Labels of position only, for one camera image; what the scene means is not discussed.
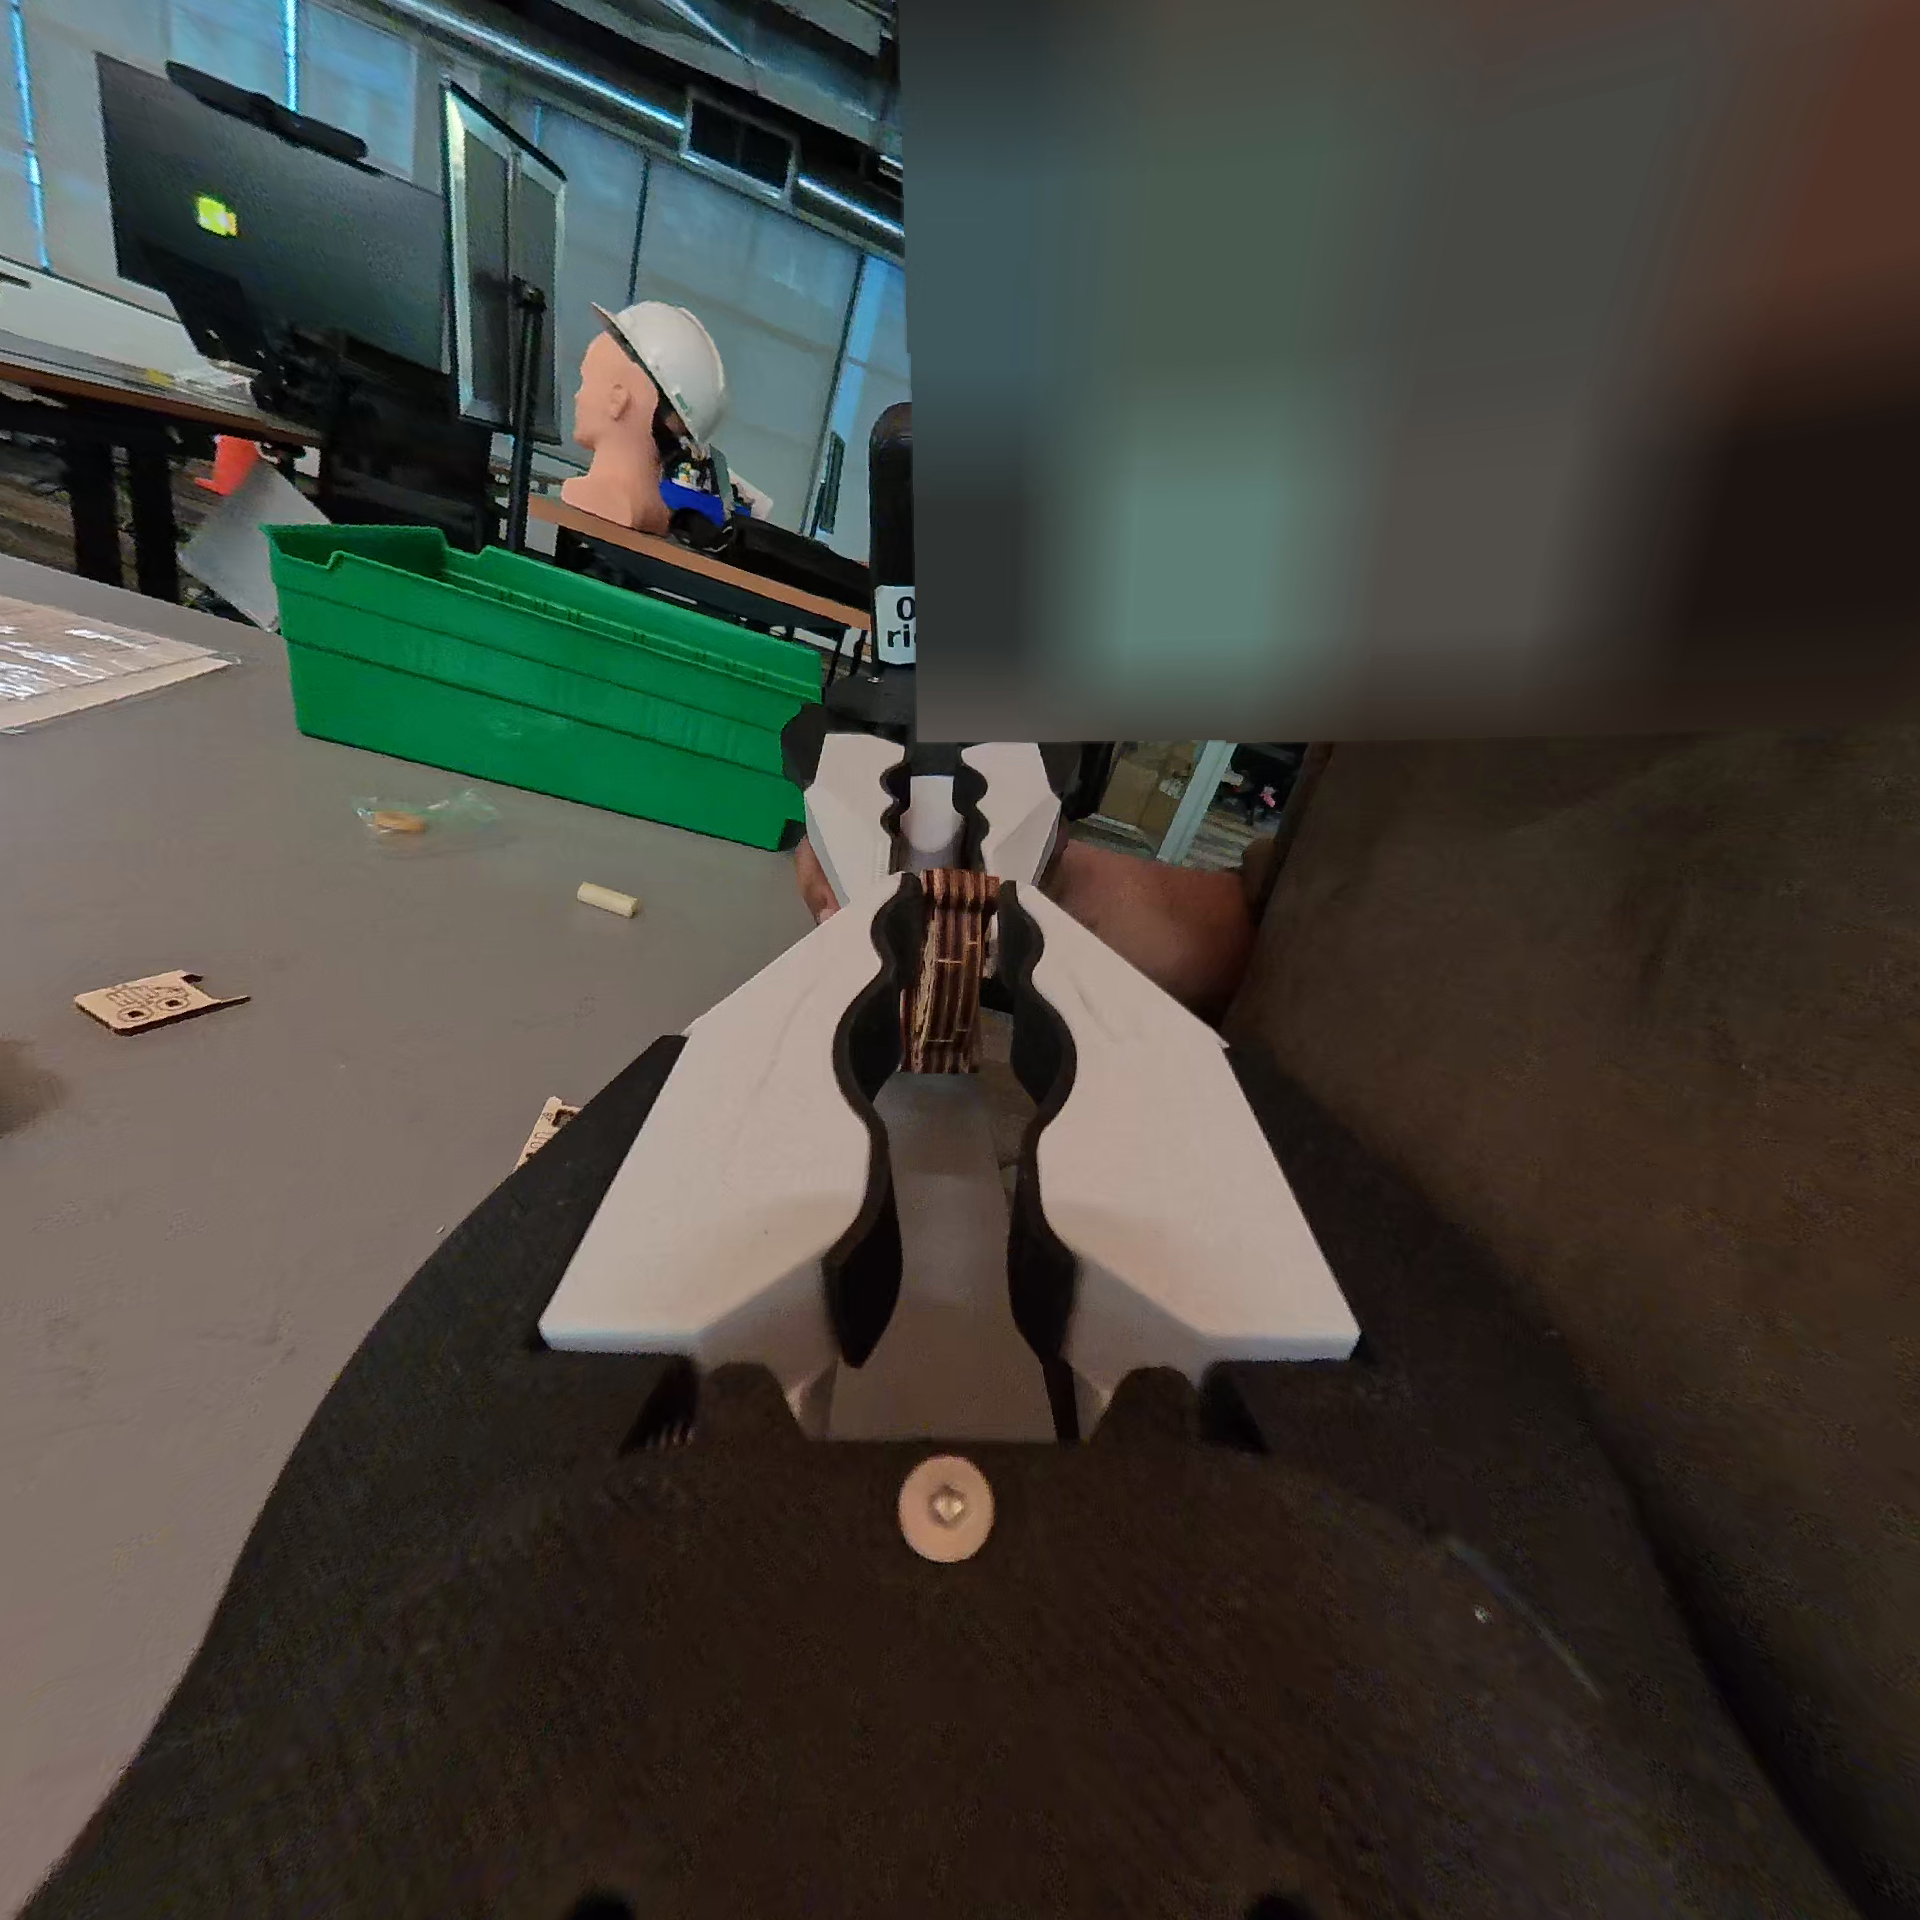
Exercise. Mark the person's right hand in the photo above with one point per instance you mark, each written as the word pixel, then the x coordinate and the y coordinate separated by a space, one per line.
pixel 1156 914

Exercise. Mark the white hard hat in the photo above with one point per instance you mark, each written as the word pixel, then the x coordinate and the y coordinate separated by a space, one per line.
pixel 676 352

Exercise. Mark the orange traffic cone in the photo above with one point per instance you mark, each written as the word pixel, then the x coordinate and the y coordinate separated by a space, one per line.
pixel 234 470

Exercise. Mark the small clear plastic bag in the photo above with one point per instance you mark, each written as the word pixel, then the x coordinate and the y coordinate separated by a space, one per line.
pixel 421 813

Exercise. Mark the grey desk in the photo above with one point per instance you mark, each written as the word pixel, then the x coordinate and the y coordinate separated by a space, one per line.
pixel 301 1201

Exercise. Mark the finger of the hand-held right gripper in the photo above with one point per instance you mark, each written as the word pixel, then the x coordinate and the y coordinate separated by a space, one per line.
pixel 1023 820
pixel 853 820

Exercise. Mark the wooden gear assembly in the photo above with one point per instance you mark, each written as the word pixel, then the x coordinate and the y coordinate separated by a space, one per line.
pixel 946 974

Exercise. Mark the wooden workbench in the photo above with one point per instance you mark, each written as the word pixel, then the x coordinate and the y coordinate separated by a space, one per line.
pixel 91 383

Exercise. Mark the mannequin head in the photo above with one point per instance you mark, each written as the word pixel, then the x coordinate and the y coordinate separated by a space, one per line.
pixel 615 436

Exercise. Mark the small flat wooden piece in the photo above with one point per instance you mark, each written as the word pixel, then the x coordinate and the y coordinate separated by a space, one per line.
pixel 158 1002
pixel 548 1128

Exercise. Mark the black monitor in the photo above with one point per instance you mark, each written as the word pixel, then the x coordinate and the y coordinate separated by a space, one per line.
pixel 285 225

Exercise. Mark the metal-framed panel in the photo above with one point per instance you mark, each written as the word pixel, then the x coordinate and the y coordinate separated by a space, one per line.
pixel 503 255

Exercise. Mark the wooden table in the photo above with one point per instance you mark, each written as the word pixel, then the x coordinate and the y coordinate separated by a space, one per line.
pixel 704 568

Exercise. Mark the green plastic bin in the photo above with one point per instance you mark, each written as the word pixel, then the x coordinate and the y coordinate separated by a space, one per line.
pixel 525 704

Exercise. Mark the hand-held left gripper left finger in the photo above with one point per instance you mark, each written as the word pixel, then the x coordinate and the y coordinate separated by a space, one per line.
pixel 704 1201

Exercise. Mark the small cream cylinder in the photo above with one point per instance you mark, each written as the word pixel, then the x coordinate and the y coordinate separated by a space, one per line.
pixel 610 900

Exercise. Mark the clear bag with sheet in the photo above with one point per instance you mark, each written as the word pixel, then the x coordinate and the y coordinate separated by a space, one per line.
pixel 91 661

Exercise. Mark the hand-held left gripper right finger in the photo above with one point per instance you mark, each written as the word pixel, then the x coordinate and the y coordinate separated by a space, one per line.
pixel 1202 1201

